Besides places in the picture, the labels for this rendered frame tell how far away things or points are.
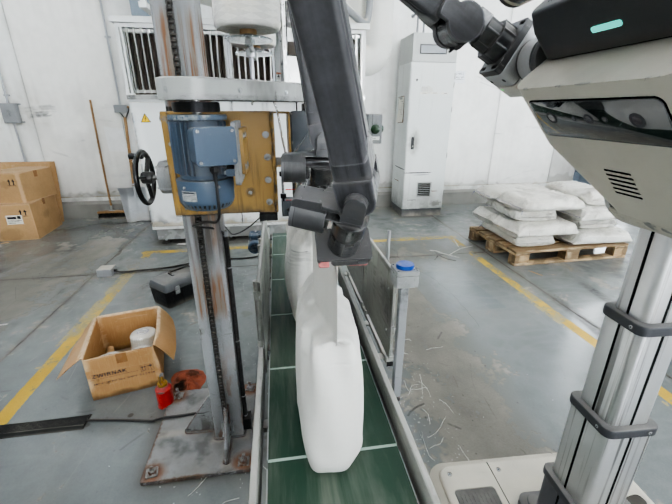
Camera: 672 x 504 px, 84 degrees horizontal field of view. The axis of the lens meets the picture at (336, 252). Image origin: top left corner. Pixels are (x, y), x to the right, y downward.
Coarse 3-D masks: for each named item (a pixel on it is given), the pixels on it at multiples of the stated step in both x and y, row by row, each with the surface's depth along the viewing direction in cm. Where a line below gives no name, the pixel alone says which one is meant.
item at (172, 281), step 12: (156, 276) 274; (168, 276) 273; (180, 276) 273; (156, 288) 267; (168, 288) 263; (180, 288) 271; (192, 288) 280; (156, 300) 275; (168, 300) 266; (180, 300) 274
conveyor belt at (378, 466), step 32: (288, 320) 182; (288, 352) 158; (288, 384) 140; (288, 416) 125; (384, 416) 125; (288, 448) 113; (384, 448) 113; (288, 480) 104; (320, 480) 104; (352, 480) 104; (384, 480) 104
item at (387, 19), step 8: (376, 0) 371; (384, 0) 372; (392, 0) 377; (376, 8) 374; (384, 8) 374; (392, 8) 380; (376, 16) 376; (384, 16) 377; (392, 16) 384; (392, 24) 387
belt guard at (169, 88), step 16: (160, 80) 89; (176, 80) 87; (192, 80) 88; (208, 80) 89; (224, 80) 92; (240, 80) 95; (256, 80) 99; (160, 96) 91; (176, 96) 89; (192, 96) 89; (208, 96) 90; (224, 96) 93; (240, 96) 96; (256, 96) 100; (272, 96) 104; (288, 96) 108
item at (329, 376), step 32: (320, 288) 92; (320, 320) 93; (352, 320) 100; (320, 352) 90; (352, 352) 91; (320, 384) 91; (352, 384) 93; (320, 416) 95; (352, 416) 96; (320, 448) 99; (352, 448) 101
